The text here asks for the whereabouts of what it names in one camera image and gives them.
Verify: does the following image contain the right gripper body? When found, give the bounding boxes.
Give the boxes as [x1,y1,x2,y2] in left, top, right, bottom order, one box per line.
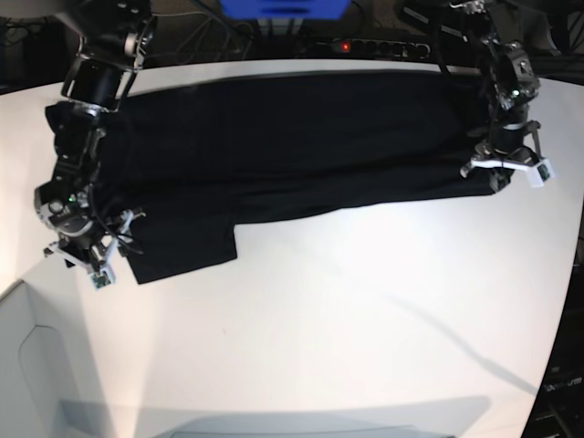
[43,209,146,274]

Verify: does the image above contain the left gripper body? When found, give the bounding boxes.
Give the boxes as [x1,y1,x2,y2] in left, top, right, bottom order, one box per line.
[460,120,545,178]

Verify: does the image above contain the black T-shirt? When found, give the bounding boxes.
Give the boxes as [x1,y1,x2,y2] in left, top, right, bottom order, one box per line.
[94,72,497,284]

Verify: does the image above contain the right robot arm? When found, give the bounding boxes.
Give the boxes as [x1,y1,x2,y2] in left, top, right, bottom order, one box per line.
[34,1,156,286]

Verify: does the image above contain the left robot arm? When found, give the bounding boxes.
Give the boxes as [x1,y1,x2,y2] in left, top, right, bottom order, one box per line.
[399,1,554,192]

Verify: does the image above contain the black power strip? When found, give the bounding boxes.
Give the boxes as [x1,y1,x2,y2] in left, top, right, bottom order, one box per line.
[297,39,432,62]

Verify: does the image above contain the blue plastic bin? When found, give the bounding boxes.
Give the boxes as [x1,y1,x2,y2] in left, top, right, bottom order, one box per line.
[220,0,350,20]

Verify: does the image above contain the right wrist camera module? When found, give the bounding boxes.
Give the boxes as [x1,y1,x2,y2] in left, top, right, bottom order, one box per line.
[89,266,116,290]

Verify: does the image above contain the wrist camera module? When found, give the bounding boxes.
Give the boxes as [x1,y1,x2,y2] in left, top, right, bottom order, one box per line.
[527,159,556,188]
[89,266,116,290]

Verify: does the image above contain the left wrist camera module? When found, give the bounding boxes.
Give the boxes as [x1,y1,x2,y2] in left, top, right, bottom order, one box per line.
[527,159,556,188]

